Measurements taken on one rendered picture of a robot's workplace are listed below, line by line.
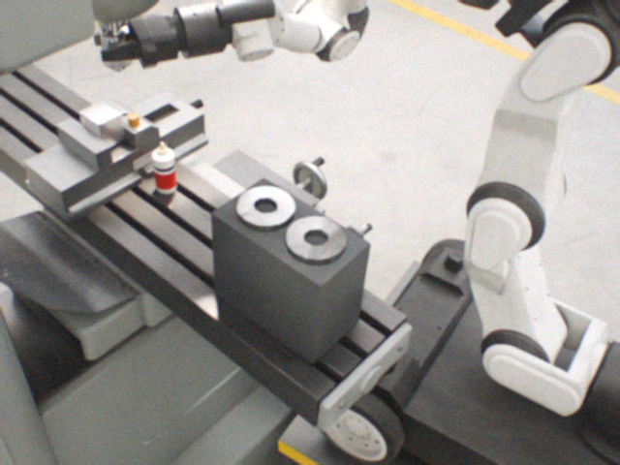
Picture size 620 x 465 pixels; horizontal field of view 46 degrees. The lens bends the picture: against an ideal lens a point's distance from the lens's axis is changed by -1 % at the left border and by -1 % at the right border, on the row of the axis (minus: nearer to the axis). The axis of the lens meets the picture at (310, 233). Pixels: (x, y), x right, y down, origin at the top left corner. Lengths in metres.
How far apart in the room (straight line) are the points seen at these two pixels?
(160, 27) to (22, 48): 0.31
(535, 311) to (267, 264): 0.61
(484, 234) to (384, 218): 1.49
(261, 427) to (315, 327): 0.88
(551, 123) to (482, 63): 2.63
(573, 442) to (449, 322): 0.36
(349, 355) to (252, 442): 0.79
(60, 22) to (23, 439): 0.69
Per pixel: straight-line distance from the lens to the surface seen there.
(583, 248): 2.91
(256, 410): 1.99
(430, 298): 1.75
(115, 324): 1.43
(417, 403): 1.60
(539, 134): 1.23
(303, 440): 1.72
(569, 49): 1.12
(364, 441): 1.65
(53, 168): 1.45
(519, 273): 1.43
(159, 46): 1.27
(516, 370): 1.54
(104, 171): 1.44
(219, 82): 3.47
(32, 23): 1.04
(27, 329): 1.54
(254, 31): 1.31
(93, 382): 1.48
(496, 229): 1.31
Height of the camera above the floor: 1.89
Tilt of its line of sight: 44 degrees down
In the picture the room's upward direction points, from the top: 5 degrees clockwise
